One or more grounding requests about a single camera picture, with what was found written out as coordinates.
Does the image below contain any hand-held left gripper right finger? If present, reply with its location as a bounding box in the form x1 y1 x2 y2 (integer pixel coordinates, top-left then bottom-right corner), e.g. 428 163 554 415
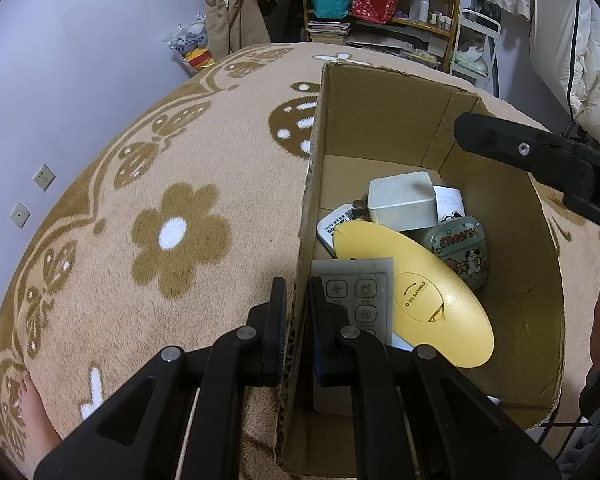
307 276 561 480

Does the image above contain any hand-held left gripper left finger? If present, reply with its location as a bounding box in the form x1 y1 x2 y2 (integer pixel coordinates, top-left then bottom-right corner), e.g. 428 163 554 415
34 276 288 480

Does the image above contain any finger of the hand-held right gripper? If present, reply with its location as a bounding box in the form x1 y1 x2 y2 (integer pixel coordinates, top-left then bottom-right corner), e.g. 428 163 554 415
453 112 600 236

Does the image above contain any white charger block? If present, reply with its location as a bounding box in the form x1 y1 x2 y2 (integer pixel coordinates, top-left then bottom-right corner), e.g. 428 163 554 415
432 185 465 223

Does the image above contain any white television remote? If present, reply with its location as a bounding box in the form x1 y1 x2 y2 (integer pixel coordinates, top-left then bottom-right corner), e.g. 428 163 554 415
316 203 371 260

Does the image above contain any green cartoon earphone case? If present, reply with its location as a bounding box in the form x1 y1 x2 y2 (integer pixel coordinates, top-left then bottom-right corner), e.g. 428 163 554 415
412 214 491 291

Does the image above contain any small white rounded case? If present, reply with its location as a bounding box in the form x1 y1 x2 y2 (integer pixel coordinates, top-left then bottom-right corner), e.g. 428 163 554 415
367 171 440 232

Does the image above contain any yellow oval case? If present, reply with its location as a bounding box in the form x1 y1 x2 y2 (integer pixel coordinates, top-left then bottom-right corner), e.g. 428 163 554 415
332 221 496 368

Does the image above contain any cardboard box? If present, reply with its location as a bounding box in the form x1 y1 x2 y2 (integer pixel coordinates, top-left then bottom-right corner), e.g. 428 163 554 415
275 57 567 478

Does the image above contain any grey fuzzy cloth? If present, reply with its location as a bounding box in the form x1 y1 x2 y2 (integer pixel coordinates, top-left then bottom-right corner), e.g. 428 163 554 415
555 425 600 480

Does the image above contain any cream padded recliner chair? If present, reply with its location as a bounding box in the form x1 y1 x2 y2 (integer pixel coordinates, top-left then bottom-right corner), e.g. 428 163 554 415
527 0 600 146

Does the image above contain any white trolley cart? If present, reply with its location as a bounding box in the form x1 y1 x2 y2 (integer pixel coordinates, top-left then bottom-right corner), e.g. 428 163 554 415
447 7 503 98

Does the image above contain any wooden shelf unit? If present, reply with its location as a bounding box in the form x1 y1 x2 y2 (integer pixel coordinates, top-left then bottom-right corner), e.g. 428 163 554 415
299 0 465 73

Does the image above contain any pile of magazines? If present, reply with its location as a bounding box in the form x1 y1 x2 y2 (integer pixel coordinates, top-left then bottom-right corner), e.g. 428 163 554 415
345 25 443 68

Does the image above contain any row of toiletry bottles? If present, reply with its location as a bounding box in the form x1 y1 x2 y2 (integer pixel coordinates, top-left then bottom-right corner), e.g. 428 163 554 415
410 0 453 31

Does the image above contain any stack of books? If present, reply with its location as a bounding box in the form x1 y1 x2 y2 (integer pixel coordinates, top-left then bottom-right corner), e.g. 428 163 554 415
307 20 352 44

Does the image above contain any person's bare foot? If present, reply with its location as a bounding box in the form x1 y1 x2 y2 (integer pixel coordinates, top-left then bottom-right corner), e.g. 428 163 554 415
17 372 63 461

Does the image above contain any bag of plush toys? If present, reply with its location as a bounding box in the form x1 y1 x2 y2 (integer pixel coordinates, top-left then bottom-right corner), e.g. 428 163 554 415
162 20 216 78

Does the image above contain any beige coat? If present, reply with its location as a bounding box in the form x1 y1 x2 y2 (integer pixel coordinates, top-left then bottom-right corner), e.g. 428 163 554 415
200 0 273 58

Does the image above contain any black cable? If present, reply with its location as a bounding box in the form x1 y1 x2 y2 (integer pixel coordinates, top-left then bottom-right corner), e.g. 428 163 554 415
535 412 596 443

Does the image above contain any white wall socket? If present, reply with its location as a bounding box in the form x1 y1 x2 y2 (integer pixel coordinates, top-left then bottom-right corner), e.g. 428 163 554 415
32 163 56 192
8 202 31 230

